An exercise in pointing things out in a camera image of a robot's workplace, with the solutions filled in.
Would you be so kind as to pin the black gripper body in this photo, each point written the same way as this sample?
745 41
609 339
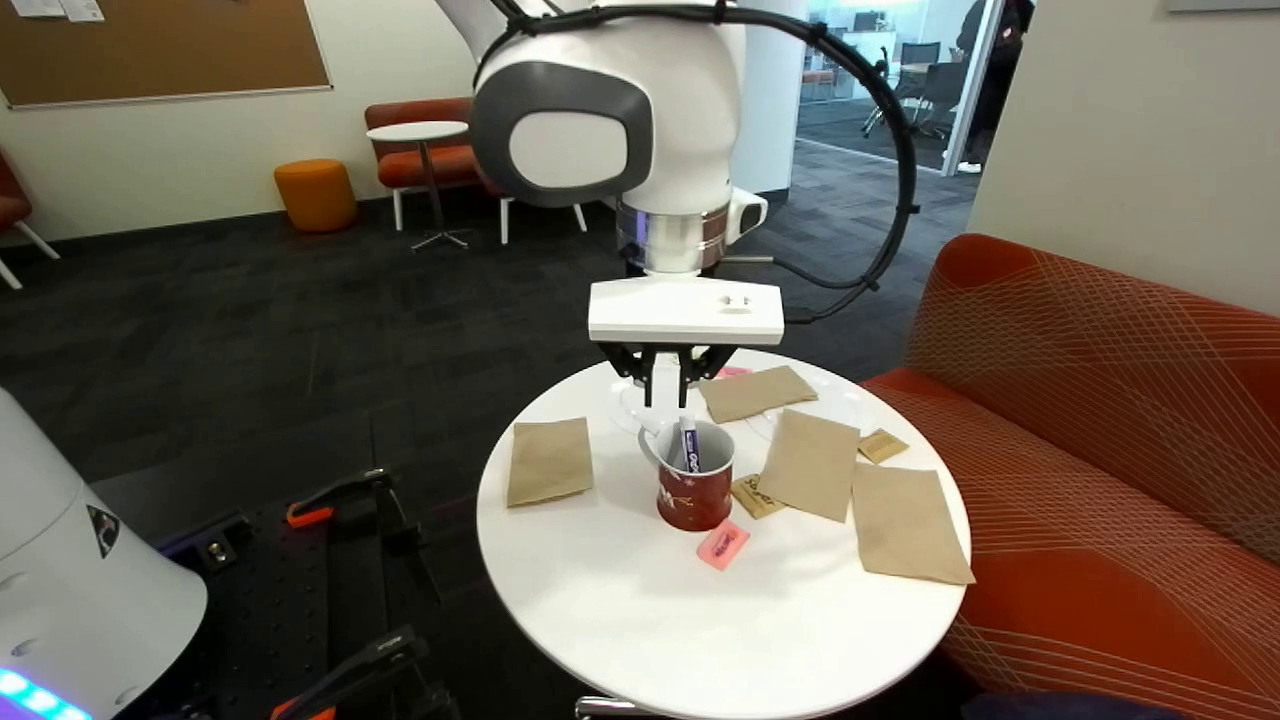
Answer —
664 355

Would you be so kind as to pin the black power strip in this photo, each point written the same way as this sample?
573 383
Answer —
212 541

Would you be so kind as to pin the orange corner sofa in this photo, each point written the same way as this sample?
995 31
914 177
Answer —
1104 440

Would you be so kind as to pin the white round table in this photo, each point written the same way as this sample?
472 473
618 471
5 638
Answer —
626 601

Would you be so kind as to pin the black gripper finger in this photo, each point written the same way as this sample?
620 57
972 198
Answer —
706 368
639 368

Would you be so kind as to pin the small brown sugar packet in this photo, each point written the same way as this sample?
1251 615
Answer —
756 498

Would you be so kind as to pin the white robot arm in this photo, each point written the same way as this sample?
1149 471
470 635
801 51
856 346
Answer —
654 123

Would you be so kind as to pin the red chair with white legs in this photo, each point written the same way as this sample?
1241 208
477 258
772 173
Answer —
12 207

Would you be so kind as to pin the black robot cart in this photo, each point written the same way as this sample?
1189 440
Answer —
335 587

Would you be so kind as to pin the small white side table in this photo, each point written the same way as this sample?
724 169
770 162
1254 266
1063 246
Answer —
423 130

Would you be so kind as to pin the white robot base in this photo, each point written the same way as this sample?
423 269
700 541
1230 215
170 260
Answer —
80 587

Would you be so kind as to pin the brown cork board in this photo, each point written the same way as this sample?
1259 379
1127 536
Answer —
160 47

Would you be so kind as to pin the small orange lounge sofa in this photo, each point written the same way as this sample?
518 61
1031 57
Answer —
423 162

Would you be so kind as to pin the white pinned papers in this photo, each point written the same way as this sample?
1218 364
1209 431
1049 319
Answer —
54 11

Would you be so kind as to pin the red mug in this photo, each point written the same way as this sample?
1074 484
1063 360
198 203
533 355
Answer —
693 500

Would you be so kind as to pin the black orange clamp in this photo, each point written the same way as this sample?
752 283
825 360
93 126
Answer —
347 677
343 498

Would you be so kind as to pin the orange round ottoman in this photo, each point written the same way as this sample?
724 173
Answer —
316 198

